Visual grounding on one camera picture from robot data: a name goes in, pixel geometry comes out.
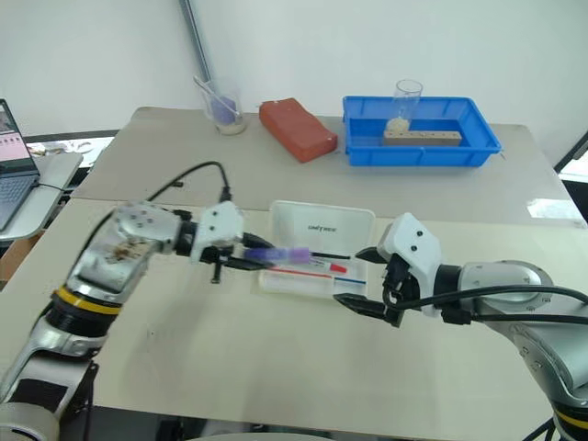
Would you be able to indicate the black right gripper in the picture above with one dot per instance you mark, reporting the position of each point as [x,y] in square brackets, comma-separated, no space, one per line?
[400,280]

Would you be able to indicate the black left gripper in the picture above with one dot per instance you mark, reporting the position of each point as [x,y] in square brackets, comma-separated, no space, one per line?
[216,255]

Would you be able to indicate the purple marker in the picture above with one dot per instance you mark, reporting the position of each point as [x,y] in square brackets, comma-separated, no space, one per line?
[294,255]

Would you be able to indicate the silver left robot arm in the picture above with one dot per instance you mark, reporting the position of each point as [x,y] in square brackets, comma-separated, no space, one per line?
[124,248]

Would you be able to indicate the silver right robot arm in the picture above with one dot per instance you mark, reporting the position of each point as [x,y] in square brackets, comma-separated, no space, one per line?
[528,298]

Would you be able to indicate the red capped marker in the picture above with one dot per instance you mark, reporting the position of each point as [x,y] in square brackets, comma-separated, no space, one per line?
[334,266]

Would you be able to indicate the clear white pencil case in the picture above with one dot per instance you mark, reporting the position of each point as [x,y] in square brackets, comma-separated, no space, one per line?
[317,239]

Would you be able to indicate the thin black pen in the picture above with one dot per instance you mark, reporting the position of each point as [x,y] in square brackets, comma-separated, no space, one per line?
[331,255]

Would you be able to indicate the red brick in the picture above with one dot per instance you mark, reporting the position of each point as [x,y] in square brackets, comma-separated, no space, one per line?
[298,131]

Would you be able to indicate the blue plastic bin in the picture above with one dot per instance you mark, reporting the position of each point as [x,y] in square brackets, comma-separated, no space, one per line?
[427,151]

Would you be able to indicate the glass beaker with purple contents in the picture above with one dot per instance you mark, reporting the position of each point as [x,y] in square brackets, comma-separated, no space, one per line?
[225,110]

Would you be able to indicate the wooden block with holes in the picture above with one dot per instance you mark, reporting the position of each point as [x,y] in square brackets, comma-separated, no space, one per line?
[427,138]

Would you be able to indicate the glass stirring rod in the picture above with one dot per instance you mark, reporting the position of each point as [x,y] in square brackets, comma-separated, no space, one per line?
[216,97]

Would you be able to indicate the clear glass cup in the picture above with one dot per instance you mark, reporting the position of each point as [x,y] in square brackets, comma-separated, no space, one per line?
[406,103]

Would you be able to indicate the grey side table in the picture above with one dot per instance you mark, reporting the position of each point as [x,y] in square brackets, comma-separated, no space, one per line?
[50,179]

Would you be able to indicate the open laptop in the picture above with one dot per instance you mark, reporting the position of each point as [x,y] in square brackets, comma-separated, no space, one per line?
[11,170]

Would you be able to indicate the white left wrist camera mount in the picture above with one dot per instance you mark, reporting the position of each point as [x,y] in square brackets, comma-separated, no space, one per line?
[219,228]

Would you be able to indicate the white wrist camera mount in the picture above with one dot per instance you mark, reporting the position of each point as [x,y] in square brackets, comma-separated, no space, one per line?
[219,228]
[411,245]

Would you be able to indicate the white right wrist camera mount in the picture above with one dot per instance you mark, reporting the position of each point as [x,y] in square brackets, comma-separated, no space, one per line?
[411,245]

